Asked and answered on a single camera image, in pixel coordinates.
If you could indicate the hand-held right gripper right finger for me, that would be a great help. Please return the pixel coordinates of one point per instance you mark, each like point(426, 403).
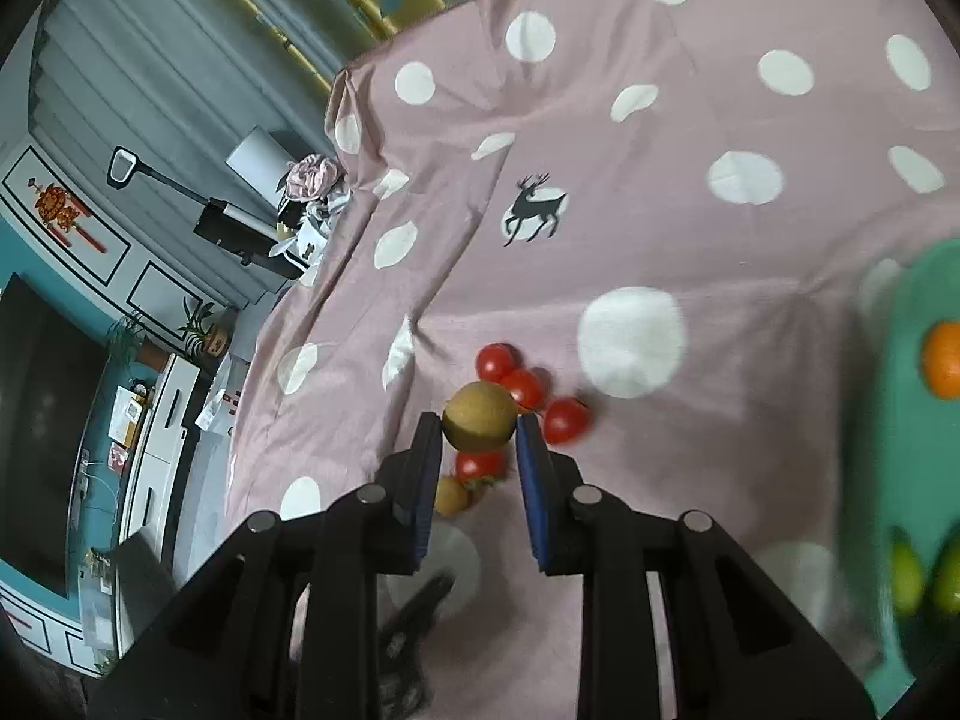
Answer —
point(532, 480)

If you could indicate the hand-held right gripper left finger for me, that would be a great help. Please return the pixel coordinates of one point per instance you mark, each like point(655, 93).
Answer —
point(429, 465)

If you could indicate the brown longan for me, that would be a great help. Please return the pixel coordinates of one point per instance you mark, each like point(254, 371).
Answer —
point(480, 412)
point(450, 496)

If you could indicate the teal plate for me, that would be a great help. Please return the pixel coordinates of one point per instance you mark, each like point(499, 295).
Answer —
point(900, 427)

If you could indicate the green jujube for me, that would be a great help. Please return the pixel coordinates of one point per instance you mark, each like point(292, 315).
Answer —
point(906, 577)
point(946, 577)

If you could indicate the orange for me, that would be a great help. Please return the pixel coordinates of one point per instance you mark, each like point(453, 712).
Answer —
point(943, 360)

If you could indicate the red cherry tomato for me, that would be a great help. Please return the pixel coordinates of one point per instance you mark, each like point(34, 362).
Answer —
point(566, 420)
point(523, 388)
point(495, 361)
point(480, 465)

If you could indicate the potted green plant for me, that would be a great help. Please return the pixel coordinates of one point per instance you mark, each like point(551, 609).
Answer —
point(199, 326)
point(131, 341)

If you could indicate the white television cabinet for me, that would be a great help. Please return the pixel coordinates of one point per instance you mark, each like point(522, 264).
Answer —
point(157, 450)

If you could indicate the small white box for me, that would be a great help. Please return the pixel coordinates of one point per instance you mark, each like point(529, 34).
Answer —
point(127, 416)

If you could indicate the pink crumpled cloth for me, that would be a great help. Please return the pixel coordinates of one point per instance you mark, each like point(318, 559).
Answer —
point(311, 176)

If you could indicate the pink polka-dot blanket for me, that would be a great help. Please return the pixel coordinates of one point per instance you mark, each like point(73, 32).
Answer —
point(675, 202)

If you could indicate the white lampshade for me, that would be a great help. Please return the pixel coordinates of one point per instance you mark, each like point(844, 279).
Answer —
point(259, 157)

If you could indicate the black television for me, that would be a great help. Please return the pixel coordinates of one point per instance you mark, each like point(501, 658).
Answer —
point(37, 427)

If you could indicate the grey curtain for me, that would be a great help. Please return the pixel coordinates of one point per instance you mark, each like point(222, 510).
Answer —
point(150, 52)

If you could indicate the red knot wall ornament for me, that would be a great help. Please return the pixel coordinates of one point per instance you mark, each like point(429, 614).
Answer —
point(56, 210)

